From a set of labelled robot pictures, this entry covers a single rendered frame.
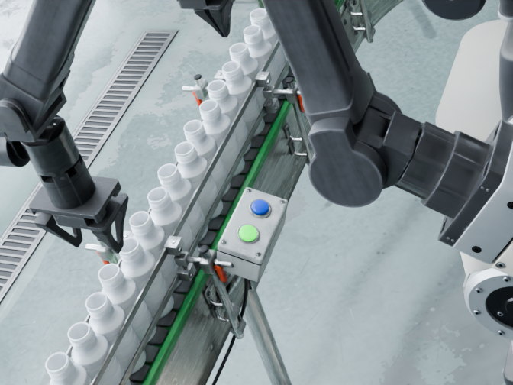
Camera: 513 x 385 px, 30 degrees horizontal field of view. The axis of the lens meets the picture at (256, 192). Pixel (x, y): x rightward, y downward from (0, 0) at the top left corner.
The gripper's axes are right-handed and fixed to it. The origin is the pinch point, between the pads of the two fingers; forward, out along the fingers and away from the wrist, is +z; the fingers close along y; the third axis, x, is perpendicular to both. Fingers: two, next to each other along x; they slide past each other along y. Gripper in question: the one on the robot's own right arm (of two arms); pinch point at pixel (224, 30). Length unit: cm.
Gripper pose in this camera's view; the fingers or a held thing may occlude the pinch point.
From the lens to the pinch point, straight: 155.1
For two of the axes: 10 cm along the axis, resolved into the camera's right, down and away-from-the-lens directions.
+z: 2.3, 7.0, 6.8
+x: -3.4, 7.1, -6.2
